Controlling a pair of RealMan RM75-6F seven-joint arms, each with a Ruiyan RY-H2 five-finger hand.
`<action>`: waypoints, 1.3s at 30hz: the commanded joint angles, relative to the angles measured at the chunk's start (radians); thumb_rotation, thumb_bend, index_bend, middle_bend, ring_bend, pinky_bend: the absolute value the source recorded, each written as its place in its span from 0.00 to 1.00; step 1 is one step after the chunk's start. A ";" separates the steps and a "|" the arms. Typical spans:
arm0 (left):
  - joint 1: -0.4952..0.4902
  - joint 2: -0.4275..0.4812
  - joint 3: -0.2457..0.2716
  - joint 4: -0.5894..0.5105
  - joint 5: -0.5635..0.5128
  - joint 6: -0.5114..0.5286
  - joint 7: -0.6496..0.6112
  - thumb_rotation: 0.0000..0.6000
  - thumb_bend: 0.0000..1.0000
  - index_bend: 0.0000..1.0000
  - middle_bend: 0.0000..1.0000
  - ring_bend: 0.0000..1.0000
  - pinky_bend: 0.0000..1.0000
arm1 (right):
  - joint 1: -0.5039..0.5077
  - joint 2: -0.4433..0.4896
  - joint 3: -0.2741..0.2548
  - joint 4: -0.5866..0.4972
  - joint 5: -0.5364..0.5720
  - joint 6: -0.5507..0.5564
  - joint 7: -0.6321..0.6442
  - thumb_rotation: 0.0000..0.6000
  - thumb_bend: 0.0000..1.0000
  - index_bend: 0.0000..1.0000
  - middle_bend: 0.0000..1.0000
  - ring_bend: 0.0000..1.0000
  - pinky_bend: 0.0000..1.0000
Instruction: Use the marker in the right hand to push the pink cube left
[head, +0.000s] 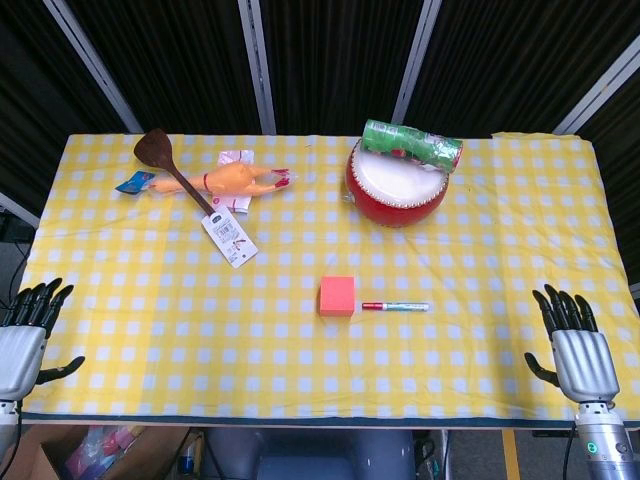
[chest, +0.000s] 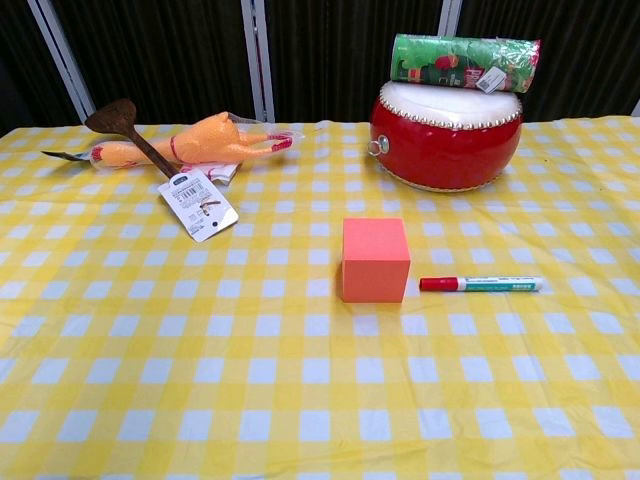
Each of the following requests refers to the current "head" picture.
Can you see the black curtain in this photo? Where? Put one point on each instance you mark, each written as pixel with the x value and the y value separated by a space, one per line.
pixel 325 50

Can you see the cardboard box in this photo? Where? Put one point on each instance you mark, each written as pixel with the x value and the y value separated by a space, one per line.
pixel 30 455

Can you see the green chips can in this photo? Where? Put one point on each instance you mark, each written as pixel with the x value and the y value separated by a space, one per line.
pixel 410 142

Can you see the white spatula label card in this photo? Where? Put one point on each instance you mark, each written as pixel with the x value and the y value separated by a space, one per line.
pixel 231 237

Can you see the blue chicken toy tag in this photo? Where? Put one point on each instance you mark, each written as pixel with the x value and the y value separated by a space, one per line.
pixel 134 182

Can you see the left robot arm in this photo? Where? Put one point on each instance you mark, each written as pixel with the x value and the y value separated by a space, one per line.
pixel 6 417

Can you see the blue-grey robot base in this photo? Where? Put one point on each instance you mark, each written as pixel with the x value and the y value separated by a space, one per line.
pixel 310 455

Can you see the white red-striped packet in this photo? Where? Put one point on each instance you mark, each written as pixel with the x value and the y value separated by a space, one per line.
pixel 235 202

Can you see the orange rubber chicken toy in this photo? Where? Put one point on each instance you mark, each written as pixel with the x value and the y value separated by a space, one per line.
pixel 235 177

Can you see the red-capped marker pen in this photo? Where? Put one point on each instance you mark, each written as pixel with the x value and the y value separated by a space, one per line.
pixel 395 306

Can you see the red drum with white skin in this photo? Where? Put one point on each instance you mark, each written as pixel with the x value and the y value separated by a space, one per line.
pixel 395 185

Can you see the yellow checked tablecloth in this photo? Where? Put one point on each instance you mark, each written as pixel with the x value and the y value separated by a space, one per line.
pixel 150 325

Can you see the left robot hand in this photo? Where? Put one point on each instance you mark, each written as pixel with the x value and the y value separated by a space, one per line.
pixel 22 350

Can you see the orange pink cube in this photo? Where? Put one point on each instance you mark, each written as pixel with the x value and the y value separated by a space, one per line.
pixel 336 297

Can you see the aluminium frame post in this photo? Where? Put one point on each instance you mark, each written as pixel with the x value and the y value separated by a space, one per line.
pixel 257 65
pixel 95 70
pixel 595 95
pixel 17 209
pixel 415 65

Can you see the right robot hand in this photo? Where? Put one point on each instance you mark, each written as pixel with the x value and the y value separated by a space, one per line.
pixel 585 360

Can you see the dark wooden spatula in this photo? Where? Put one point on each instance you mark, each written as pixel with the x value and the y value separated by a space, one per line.
pixel 152 147

